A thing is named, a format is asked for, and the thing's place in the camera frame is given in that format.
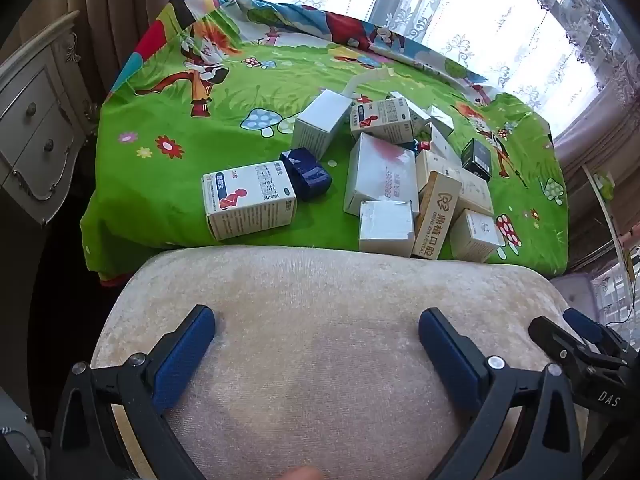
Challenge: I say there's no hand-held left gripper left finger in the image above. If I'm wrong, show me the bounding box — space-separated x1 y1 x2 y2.
47 304 217 480

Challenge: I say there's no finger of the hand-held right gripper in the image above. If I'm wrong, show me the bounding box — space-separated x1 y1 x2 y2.
562 307 640 362
528 315 597 377

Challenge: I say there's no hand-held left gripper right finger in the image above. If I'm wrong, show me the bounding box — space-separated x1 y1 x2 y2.
417 307 586 480

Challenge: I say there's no plain white square box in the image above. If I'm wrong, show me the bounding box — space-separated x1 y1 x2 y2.
358 199 416 259

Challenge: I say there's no beige box gold frame print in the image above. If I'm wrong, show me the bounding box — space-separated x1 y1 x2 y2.
416 149 496 217

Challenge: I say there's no tall white grey box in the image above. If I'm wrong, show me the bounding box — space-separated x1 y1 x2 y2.
292 88 354 161

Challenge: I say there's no small white box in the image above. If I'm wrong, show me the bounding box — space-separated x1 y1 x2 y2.
449 208 504 264

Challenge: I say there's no beige plush stool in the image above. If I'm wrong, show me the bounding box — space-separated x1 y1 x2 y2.
90 245 596 480

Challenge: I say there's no beige box heart logo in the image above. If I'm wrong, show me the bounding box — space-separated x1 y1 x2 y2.
412 170 464 261

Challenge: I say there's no white medicine box red figure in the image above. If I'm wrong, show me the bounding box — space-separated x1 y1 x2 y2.
349 97 416 146
202 163 298 241

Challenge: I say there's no black box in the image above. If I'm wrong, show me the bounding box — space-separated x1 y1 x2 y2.
460 138 494 182

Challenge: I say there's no white box pink print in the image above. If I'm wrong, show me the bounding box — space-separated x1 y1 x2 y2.
343 132 420 216

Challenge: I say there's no pink curtain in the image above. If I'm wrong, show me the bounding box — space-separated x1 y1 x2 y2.
552 67 640 177

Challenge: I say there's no dark blue wrapped box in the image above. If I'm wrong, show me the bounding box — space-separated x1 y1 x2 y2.
279 147 334 204

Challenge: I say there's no green cartoon printed bed sheet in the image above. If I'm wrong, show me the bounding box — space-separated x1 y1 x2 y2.
80 0 571 286

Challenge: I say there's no glossy white cube box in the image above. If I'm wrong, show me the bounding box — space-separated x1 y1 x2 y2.
429 105 456 137

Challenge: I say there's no white carved nightstand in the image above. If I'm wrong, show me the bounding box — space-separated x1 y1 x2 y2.
0 10 99 226

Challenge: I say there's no white paper strip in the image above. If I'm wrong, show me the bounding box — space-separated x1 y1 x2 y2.
342 69 397 99

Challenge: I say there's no white lace curtain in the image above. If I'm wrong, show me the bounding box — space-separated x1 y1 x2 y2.
190 0 640 128

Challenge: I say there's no beige curtain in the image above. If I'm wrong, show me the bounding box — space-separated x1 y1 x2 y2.
50 0 197 97

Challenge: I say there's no white curved frame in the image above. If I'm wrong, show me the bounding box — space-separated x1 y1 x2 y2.
582 162 629 282

